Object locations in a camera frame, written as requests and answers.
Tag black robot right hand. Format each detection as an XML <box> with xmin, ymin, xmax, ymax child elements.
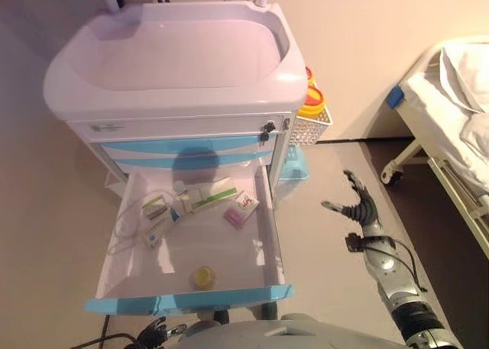
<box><xmin>321</xmin><ymin>169</ymin><xmax>383</xmax><ymax>228</ymax></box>

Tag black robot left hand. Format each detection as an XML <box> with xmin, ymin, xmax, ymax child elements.
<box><xmin>135</xmin><ymin>316</ymin><xmax>188</xmax><ymax>348</ymax></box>

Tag yellow medicine bottle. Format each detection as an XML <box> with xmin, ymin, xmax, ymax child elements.
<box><xmin>190</xmin><ymin>265</ymin><xmax>217</xmax><ymax>291</ymax></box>

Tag blue fronted cart drawer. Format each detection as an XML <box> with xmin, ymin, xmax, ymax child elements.
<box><xmin>110</xmin><ymin>152</ymin><xmax>276</xmax><ymax>170</ymax></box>
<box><xmin>91</xmin><ymin>137</ymin><xmax>282</xmax><ymax>154</ymax></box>
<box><xmin>84</xmin><ymin>169</ymin><xmax>295</xmax><ymax>315</ymax></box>

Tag blue white medicine box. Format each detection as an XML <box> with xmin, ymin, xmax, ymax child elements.
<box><xmin>140</xmin><ymin>207</ymin><xmax>183</xmax><ymax>250</ymax></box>

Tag pink medicine box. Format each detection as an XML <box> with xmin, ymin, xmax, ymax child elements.
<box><xmin>222</xmin><ymin>206</ymin><xmax>255</xmax><ymax>231</ymax></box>

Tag bed caster wheel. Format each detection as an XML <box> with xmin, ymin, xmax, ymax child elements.
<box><xmin>381</xmin><ymin>165</ymin><xmax>404</xmax><ymax>186</ymax></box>

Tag robot left leg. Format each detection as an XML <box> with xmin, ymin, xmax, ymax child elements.
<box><xmin>186</xmin><ymin>309</ymin><xmax>230</xmax><ymax>337</ymax></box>

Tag light blue plastic bin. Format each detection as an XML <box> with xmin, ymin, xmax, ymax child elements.
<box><xmin>277</xmin><ymin>144</ymin><xmax>310</xmax><ymax>182</ymax></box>

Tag white perforated basket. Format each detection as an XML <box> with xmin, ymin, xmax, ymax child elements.
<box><xmin>290</xmin><ymin>106</ymin><xmax>333</xmax><ymax>147</ymax></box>

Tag blue bed corner bumper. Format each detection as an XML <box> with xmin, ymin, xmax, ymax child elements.
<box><xmin>385</xmin><ymin>85</ymin><xmax>405</xmax><ymax>108</ymax></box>

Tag black object at floor edge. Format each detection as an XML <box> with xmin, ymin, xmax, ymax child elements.
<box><xmin>260</xmin><ymin>302</ymin><xmax>280</xmax><ymax>322</ymax></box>

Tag white hospital bed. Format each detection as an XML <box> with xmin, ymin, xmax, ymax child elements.
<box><xmin>380</xmin><ymin>35</ymin><xmax>489</xmax><ymax>258</ymax></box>

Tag black cart keys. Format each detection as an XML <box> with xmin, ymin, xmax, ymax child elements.
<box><xmin>259</xmin><ymin>120</ymin><xmax>276</xmax><ymax>143</ymax></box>

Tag green edged small box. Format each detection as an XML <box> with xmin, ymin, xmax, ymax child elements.
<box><xmin>141</xmin><ymin>196</ymin><xmax>171</xmax><ymax>218</ymax></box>

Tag grey robot torso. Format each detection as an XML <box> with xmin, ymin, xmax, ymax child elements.
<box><xmin>177</xmin><ymin>312</ymin><xmax>417</xmax><ymax>349</ymax></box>

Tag white green small carton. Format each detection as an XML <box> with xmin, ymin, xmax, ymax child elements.
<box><xmin>177</xmin><ymin>191</ymin><xmax>199</xmax><ymax>215</ymax></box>

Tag green white long box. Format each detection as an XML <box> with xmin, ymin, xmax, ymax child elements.
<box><xmin>190</xmin><ymin>179</ymin><xmax>240</xmax><ymax>213</ymax></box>

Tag white bed blanket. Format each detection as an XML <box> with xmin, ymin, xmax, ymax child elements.
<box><xmin>439</xmin><ymin>43</ymin><xmax>489</xmax><ymax>182</ymax></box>

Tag white medical cart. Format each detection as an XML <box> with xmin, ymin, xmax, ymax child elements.
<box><xmin>42</xmin><ymin>1</ymin><xmax>309</xmax><ymax>212</ymax></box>

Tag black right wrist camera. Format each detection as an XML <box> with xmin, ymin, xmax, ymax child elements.
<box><xmin>345</xmin><ymin>232</ymin><xmax>367</xmax><ymax>253</ymax></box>

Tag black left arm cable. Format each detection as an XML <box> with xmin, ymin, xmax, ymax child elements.
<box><xmin>70</xmin><ymin>332</ymin><xmax>143</xmax><ymax>349</ymax></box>

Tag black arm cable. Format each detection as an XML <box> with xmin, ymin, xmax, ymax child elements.
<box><xmin>70</xmin><ymin>332</ymin><xmax>143</xmax><ymax>349</ymax></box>
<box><xmin>387</xmin><ymin>237</ymin><xmax>429</xmax><ymax>293</ymax></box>

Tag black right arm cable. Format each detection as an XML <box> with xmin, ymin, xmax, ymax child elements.
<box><xmin>387</xmin><ymin>237</ymin><xmax>429</xmax><ymax>293</ymax></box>

